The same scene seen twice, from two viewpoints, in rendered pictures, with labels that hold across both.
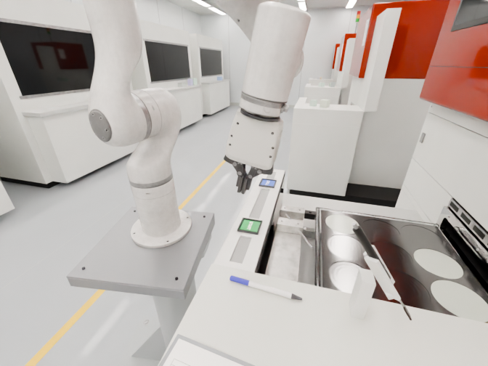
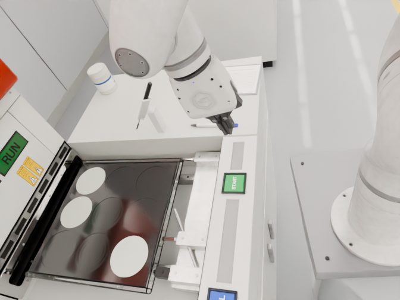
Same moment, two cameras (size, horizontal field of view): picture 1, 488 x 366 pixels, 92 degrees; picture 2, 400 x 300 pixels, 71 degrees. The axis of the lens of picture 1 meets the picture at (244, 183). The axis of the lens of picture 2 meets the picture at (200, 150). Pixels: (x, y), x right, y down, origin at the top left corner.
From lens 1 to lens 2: 0.89 m
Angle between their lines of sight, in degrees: 104
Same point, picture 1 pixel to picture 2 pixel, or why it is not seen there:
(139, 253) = not seen: hidden behind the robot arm
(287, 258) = (201, 196)
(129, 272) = (354, 158)
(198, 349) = (243, 92)
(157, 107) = (384, 85)
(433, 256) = (73, 218)
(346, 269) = (153, 187)
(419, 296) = (113, 176)
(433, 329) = (128, 131)
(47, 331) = not seen: outside the picture
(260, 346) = not seen: hidden behind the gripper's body
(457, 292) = (86, 185)
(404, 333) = (144, 125)
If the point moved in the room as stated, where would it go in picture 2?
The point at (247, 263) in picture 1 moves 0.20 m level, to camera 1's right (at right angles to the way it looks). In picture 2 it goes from (228, 143) to (158, 161)
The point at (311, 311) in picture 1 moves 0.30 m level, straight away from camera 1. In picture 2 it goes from (186, 122) to (144, 213)
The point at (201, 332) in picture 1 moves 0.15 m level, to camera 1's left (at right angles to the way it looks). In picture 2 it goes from (245, 98) to (296, 84)
